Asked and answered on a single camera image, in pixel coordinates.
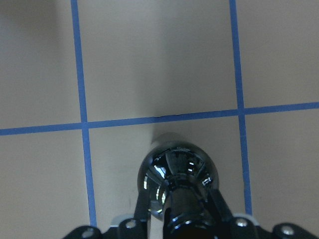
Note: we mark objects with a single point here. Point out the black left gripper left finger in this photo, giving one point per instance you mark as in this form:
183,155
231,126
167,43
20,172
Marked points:
128,226

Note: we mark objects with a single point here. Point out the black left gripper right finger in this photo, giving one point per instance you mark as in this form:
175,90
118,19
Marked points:
244,226

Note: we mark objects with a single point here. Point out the dark wine bottle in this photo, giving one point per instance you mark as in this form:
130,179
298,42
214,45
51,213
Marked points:
178,175

